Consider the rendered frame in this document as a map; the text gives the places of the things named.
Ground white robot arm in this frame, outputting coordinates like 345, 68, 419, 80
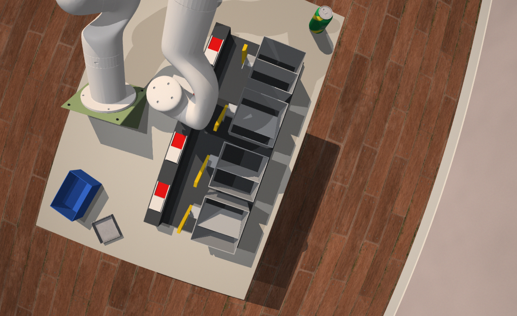
56, 0, 219, 130

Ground blue open bin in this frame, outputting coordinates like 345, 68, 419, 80
50, 169, 102, 221

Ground green drink can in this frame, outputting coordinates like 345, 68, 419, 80
309, 6, 333, 34

